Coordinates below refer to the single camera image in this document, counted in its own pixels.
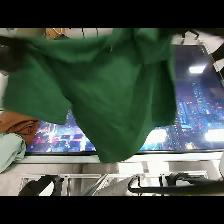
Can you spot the green T-shirt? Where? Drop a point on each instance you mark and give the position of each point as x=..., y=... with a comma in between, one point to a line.
x=106, y=100

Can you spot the brown garment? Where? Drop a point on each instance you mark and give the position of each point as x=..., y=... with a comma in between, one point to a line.
x=20, y=125

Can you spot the pale green garment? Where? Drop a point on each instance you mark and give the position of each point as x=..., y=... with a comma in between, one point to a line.
x=11, y=150

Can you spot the silver frame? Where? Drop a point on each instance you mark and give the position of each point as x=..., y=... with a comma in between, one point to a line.
x=50, y=159

